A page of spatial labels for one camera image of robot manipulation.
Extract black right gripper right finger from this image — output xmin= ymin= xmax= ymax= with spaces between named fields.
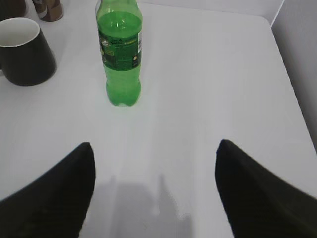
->
xmin=214 ymin=139 xmax=317 ymax=238

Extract green sprite bottle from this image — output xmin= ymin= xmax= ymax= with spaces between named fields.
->
xmin=96 ymin=0 xmax=143 ymax=107

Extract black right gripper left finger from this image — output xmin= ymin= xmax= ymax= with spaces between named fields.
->
xmin=0 ymin=142 xmax=96 ymax=238

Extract brown coffee drink bottle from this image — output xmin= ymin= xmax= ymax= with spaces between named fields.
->
xmin=32 ymin=0 xmax=63 ymax=22

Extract black mug white interior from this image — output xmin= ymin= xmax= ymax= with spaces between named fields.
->
xmin=0 ymin=17 xmax=57 ymax=86

